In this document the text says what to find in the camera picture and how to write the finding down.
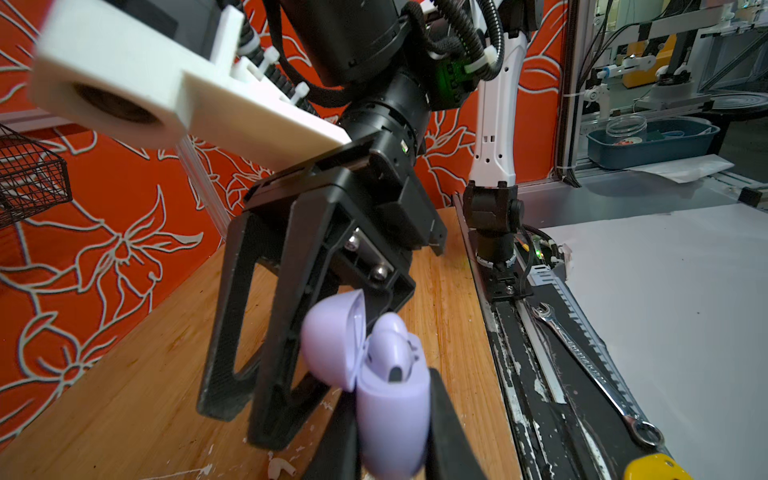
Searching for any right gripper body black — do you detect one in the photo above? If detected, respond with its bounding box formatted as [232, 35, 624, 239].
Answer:
[245, 132, 446, 318]

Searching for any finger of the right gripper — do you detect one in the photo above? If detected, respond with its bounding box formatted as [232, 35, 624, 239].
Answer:
[197, 211, 284, 420]
[248, 186, 415, 450]

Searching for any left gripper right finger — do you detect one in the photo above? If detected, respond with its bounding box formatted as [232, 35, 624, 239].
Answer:
[425, 368, 486, 480]

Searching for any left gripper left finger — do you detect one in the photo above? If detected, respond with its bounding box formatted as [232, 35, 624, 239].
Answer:
[302, 392, 362, 480]

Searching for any cream earbud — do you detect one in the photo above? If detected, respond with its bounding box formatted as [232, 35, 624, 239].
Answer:
[267, 457, 297, 480]

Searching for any purple round case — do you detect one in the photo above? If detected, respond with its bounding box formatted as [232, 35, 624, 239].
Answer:
[300, 290, 431, 479]

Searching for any purple earbud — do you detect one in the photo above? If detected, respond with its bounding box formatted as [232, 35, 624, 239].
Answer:
[365, 313, 415, 383]

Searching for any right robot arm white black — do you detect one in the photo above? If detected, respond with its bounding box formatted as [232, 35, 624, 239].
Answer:
[196, 1, 504, 450]

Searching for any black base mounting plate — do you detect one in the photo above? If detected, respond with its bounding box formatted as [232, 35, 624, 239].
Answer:
[454, 190, 670, 479]

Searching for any silver wrench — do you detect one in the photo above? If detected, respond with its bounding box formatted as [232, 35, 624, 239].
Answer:
[533, 303, 665, 449]

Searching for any yellow tape measure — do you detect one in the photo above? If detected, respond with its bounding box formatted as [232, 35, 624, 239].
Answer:
[623, 453, 693, 480]

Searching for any clear glass jar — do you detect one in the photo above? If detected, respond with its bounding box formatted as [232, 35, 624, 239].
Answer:
[605, 114, 647, 145]

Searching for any blue plastic tray outside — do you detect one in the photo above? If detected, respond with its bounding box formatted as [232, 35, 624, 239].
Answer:
[587, 117, 721, 170]

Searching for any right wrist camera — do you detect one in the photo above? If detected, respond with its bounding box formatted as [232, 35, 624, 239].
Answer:
[28, 1, 351, 171]

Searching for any black wire basket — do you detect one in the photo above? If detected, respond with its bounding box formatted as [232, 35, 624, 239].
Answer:
[1, 125, 73, 229]

